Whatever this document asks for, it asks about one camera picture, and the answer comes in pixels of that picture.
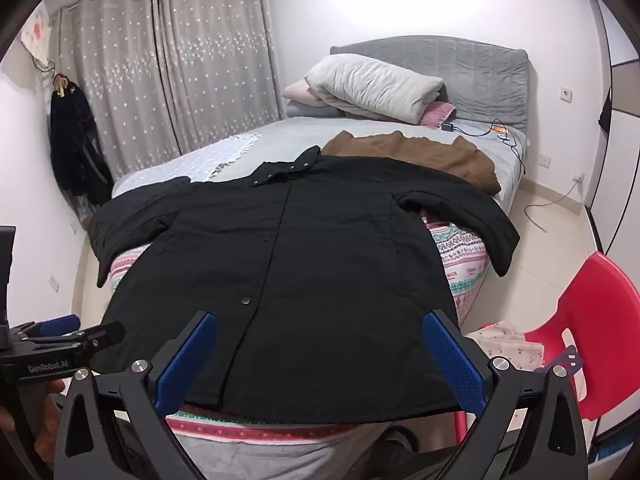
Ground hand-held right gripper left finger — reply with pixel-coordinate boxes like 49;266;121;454
52;311;218;480

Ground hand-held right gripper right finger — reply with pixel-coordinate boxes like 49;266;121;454
421;309;590;480

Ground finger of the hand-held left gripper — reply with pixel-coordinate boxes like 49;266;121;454
22;314;82;337
31;321;126;357

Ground black coat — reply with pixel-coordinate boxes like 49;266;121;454
89;146;521;411

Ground hanging black clothes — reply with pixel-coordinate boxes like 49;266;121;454
49;82;115;208

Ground clothes hangers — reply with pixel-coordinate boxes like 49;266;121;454
51;72;77;98

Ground person's left hand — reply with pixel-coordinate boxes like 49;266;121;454
0;379;67;463

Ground floral white cloth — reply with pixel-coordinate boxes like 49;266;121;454
467;321;546;373

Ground person's grey pants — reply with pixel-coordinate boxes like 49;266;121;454
167;420;481;480

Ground red plastic chair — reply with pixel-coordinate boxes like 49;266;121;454
452;251;640;443

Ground white fringed cloth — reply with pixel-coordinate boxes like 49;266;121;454
120;132;263;184

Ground brown coat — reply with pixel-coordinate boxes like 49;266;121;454
321;130;502;196

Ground white wardrobe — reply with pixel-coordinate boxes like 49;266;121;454
585;0;640;271

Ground bed with grey sheet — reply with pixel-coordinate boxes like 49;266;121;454
111;116;530;241

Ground small pink cushion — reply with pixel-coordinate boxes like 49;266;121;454
420;101;457;127

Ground grey dotted curtain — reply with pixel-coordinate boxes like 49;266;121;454
152;0;283;157
59;0;182;181

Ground grey pillow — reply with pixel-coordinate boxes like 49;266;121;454
286;100;346;120

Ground pale pink pillow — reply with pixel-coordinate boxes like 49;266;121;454
282;80;321;104

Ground white pillow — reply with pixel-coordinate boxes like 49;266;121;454
305;54;445;125

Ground grey padded headboard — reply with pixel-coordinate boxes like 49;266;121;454
330;35;530;132

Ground black cable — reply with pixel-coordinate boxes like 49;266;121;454
450;119;586;233

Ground wall poster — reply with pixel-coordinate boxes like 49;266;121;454
21;2;53;63

